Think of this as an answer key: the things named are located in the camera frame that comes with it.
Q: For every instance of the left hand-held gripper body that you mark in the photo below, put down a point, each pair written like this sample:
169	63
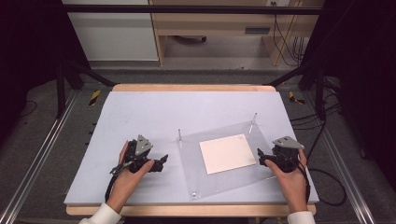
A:
141	146

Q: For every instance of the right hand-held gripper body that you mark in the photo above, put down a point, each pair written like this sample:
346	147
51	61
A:
286	154

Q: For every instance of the clear acrylic picture frame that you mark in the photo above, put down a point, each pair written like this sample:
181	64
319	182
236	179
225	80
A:
190	168

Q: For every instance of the printed picture card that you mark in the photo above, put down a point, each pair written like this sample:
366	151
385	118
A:
227	154

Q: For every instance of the person's right hand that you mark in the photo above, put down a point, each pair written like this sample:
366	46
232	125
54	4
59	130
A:
292	186

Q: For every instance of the person's left hand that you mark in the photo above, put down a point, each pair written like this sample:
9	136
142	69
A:
126	183

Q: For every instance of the pale grey table mat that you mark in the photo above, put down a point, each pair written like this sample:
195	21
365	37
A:
140	115

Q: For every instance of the black metal stand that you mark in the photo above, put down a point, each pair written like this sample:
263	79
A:
60	90
319	93

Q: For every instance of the wooden table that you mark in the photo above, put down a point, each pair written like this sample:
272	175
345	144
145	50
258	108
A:
193	87

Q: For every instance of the white cabinet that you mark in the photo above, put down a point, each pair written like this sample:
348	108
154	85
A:
115	34

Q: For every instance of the black curtain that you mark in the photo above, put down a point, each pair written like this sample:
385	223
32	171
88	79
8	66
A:
28	46
364	62

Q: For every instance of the grey desk label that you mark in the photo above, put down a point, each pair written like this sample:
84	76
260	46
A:
257	30

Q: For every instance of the wooden desk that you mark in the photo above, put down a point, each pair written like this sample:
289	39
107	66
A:
211	21

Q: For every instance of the black horizontal bar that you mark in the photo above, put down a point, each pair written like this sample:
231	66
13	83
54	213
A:
186	9

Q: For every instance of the aluminium floor rail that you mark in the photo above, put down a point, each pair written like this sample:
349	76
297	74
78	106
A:
40	149
339	161

